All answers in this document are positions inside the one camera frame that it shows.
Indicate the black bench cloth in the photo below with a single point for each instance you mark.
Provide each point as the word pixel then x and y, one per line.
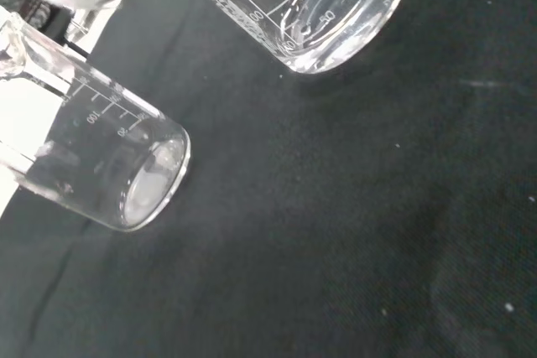
pixel 335 207

